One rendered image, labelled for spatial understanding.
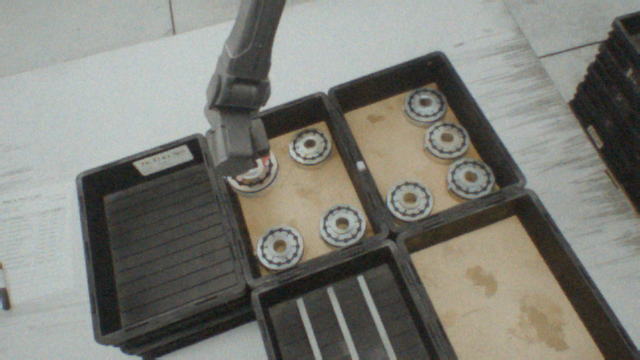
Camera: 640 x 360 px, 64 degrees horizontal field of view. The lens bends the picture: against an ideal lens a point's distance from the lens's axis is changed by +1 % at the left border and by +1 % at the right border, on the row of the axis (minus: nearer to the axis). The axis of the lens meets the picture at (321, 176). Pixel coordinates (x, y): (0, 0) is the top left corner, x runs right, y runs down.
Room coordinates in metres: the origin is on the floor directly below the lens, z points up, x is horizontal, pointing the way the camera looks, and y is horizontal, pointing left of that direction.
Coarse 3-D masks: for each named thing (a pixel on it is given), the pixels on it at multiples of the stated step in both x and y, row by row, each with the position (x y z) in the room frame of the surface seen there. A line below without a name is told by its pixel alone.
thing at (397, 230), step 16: (400, 64) 0.78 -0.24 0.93; (448, 64) 0.75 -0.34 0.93; (352, 80) 0.76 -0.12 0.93; (464, 96) 0.66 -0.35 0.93; (336, 112) 0.68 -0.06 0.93; (480, 112) 0.60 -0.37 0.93; (352, 144) 0.59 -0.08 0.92; (496, 144) 0.52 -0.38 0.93; (512, 160) 0.47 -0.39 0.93; (368, 176) 0.50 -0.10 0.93; (496, 192) 0.41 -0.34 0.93; (384, 208) 0.42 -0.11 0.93; (448, 208) 0.39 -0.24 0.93; (464, 208) 0.39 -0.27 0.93; (416, 224) 0.37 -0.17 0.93
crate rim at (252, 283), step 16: (304, 96) 0.74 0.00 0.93; (320, 96) 0.73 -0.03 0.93; (272, 112) 0.72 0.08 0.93; (336, 128) 0.64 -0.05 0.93; (208, 144) 0.66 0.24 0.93; (352, 160) 0.55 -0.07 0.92; (224, 192) 0.53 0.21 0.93; (368, 192) 0.46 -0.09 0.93; (384, 224) 0.39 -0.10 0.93; (240, 240) 0.41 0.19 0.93; (368, 240) 0.36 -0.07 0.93; (240, 256) 0.38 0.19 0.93; (320, 256) 0.35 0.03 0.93; (336, 256) 0.34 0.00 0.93; (288, 272) 0.33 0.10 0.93
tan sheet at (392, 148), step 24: (360, 120) 0.71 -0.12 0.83; (384, 120) 0.70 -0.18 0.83; (456, 120) 0.66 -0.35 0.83; (360, 144) 0.64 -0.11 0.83; (384, 144) 0.63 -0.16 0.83; (408, 144) 0.62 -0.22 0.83; (384, 168) 0.57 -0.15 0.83; (408, 168) 0.55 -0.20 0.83; (432, 168) 0.54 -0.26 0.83; (384, 192) 0.50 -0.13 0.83; (432, 192) 0.48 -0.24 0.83
